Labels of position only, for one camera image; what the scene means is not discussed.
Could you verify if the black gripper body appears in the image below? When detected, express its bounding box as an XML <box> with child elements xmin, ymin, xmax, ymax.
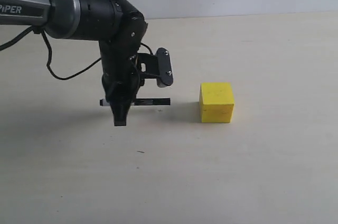
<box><xmin>101</xmin><ymin>73</ymin><xmax>145</xmax><ymax>105</ymax></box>

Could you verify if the black and white marker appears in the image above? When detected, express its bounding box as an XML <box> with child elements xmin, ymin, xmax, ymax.
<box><xmin>99</xmin><ymin>98</ymin><xmax>171</xmax><ymax>107</ymax></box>

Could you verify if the yellow foam cube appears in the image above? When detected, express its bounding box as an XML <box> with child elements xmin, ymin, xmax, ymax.
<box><xmin>199</xmin><ymin>82</ymin><xmax>235</xmax><ymax>123</ymax></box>

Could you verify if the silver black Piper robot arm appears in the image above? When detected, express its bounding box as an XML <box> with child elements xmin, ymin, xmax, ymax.
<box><xmin>1</xmin><ymin>0</ymin><xmax>147</xmax><ymax>126</ymax></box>

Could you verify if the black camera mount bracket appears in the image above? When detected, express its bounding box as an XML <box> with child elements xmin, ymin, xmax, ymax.
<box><xmin>137</xmin><ymin>48</ymin><xmax>173</xmax><ymax>88</ymax></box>

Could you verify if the black cable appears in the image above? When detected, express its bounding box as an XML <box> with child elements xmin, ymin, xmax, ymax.
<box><xmin>0</xmin><ymin>0</ymin><xmax>154</xmax><ymax>81</ymax></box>

